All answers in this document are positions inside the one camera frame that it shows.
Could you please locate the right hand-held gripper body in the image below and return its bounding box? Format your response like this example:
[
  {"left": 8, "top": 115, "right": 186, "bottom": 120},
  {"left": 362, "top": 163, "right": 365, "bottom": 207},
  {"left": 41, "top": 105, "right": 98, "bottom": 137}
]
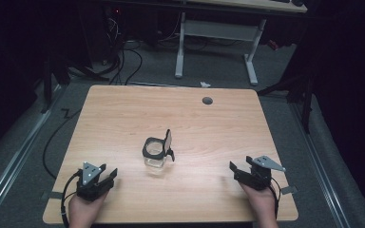
[{"left": 234, "top": 154, "right": 287, "bottom": 192}]

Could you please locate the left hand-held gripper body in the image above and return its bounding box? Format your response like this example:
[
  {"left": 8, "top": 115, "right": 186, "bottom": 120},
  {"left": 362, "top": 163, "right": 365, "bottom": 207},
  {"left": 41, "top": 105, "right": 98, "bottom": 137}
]
[{"left": 75, "top": 161, "right": 114, "bottom": 201}]

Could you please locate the glass jar with black lid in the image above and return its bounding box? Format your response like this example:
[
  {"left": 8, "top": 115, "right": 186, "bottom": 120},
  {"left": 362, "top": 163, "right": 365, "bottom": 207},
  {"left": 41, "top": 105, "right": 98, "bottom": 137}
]
[{"left": 141, "top": 128, "right": 176, "bottom": 175}]

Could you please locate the person's left hand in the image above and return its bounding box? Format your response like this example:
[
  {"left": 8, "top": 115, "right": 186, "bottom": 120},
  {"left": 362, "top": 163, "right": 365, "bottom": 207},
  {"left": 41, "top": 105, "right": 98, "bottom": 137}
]
[{"left": 67, "top": 189, "right": 109, "bottom": 224}]

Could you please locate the person's right hand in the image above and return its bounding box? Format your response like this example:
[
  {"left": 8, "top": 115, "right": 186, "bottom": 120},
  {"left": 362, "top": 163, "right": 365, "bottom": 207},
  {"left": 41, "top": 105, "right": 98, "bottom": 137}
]
[{"left": 239, "top": 181, "right": 279, "bottom": 222}]

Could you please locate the black metal stand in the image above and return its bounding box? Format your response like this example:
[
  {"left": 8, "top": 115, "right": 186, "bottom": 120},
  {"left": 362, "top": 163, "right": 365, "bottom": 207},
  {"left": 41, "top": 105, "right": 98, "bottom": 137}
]
[
  {"left": 39, "top": 56, "right": 72, "bottom": 114},
  {"left": 257, "top": 73, "right": 316, "bottom": 135}
]

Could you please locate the white-legged desk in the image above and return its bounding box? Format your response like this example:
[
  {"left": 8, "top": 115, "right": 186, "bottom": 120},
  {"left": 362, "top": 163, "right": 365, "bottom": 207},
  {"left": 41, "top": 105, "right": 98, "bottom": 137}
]
[{"left": 174, "top": 0, "right": 309, "bottom": 87}]

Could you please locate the dark computer tower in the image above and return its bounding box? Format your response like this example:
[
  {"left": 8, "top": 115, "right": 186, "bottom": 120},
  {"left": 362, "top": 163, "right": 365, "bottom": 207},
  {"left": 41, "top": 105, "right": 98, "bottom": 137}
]
[{"left": 77, "top": 3, "right": 127, "bottom": 69}]

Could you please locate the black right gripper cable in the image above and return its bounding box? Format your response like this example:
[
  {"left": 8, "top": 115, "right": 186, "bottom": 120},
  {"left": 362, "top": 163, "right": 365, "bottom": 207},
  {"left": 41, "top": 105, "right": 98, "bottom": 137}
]
[{"left": 269, "top": 176, "right": 282, "bottom": 220}]

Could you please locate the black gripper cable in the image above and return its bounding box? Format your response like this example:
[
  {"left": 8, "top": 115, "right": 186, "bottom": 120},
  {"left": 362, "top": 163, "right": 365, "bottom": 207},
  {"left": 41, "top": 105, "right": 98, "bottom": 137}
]
[
  {"left": 61, "top": 170, "right": 84, "bottom": 228},
  {"left": 269, "top": 176, "right": 282, "bottom": 220}
]

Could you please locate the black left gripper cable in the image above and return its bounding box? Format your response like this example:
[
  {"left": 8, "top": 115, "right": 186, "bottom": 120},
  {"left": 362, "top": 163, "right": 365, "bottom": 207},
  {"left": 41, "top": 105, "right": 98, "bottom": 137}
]
[{"left": 61, "top": 170, "right": 84, "bottom": 228}]

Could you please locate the thin black floor cable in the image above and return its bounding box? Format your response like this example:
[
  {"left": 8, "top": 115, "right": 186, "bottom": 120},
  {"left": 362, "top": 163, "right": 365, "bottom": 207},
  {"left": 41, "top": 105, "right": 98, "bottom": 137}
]
[{"left": 42, "top": 107, "right": 83, "bottom": 181}]

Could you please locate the aluminium floor rail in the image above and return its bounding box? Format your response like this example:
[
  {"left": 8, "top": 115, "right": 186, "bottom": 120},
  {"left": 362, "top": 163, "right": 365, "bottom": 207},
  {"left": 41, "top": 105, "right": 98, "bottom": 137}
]
[
  {"left": 0, "top": 85, "right": 65, "bottom": 222},
  {"left": 288, "top": 102, "right": 352, "bottom": 228}
]

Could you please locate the black floor cable bundle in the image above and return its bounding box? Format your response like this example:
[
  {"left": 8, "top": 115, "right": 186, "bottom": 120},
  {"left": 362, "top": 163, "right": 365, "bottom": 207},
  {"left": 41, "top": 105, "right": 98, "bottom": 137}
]
[{"left": 89, "top": 18, "right": 144, "bottom": 86}]

